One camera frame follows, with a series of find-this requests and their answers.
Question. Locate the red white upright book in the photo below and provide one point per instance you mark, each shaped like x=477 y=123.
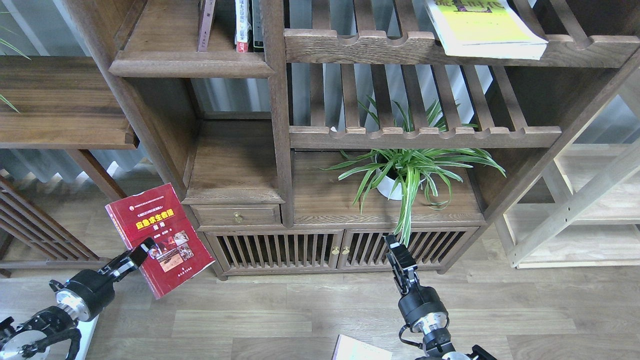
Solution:
x=242 y=26

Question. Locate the white plant pot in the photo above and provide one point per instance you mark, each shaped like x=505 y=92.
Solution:
x=388 y=189

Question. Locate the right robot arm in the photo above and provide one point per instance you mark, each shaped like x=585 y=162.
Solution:
x=437 y=345

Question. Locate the dark wooden bookshelf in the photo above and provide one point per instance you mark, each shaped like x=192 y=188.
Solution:
x=251 y=133

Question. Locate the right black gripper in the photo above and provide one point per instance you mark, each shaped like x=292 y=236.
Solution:
x=420 y=306

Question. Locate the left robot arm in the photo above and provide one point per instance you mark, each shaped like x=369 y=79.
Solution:
x=33 y=338

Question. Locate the brass drawer knob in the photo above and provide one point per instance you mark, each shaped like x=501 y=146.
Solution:
x=238 y=218

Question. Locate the white robot base bar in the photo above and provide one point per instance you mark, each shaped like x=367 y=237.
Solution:
x=87 y=329

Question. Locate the dark upright book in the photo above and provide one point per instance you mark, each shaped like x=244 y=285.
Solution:
x=257 y=27

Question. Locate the green plant leaves left edge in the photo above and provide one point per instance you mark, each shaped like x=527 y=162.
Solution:
x=9 y=49

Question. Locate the white purple book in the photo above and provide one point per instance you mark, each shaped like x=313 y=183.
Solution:
x=348 y=348

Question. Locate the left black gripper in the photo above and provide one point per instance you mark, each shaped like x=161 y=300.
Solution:
x=85 y=295

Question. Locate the yellow green book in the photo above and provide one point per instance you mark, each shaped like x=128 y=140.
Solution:
x=487 y=29

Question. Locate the green spider plant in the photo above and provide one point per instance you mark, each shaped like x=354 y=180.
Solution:
x=412 y=170

